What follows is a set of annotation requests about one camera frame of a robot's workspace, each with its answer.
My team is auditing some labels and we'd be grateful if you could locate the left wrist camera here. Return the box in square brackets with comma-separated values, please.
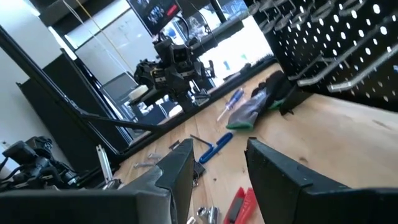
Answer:
[172, 45, 191, 65]

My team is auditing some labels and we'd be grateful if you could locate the grey-black green-cuffed work glove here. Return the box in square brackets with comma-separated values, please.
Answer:
[250, 70, 286, 110]
[225, 88, 274, 131]

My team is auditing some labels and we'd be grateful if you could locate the red utility knife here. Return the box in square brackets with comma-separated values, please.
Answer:
[223, 186, 259, 224]

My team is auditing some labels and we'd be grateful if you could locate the black perforated pegboard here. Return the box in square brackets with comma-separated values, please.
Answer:
[244, 0, 398, 116]

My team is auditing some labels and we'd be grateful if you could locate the black aluminium frame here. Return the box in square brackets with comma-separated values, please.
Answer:
[0, 24, 280, 187]

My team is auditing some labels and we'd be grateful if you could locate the black metal clip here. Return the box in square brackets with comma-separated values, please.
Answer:
[192, 160, 206, 188]

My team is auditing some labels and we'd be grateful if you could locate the dark computer monitor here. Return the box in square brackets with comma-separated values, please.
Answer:
[126, 0, 183, 35]

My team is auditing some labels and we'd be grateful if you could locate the black table-level camera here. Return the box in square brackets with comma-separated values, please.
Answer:
[0, 136, 80, 191]

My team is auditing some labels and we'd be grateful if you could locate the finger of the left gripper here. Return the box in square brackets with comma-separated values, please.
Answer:
[193, 88, 213, 107]
[177, 91, 197, 113]

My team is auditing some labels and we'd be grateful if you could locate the silver aluminium bar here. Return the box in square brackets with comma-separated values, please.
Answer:
[95, 144, 114, 185]

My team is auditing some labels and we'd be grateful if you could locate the blue clear-handled screwdriver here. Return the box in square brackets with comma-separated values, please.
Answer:
[216, 87, 245, 123]

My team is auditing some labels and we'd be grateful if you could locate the cream tape roll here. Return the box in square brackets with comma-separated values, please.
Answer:
[128, 84, 150, 101]

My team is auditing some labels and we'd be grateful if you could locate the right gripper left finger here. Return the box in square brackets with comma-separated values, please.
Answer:
[0, 138, 197, 224]

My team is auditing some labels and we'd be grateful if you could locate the yellow cable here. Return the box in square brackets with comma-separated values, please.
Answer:
[75, 0, 135, 74]

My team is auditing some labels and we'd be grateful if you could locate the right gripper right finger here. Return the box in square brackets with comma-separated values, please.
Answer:
[244, 136, 398, 224]

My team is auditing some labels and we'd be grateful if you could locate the blue-handled hex key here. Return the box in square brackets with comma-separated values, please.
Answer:
[190, 131, 234, 165]

